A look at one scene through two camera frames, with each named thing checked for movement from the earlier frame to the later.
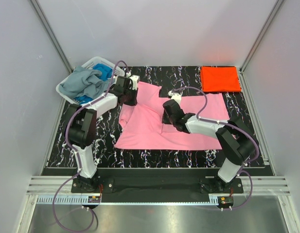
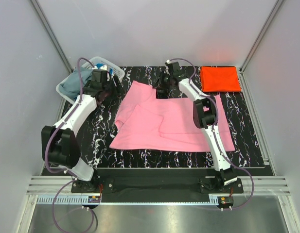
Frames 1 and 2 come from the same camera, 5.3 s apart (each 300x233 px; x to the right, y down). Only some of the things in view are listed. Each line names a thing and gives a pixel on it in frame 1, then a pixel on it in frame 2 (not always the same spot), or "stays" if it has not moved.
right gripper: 165,121 -> 159,85
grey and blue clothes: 84,81 stays
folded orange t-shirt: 220,79 stays
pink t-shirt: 141,126 stays
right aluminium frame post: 257,41 stays
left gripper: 133,102 -> 120,91
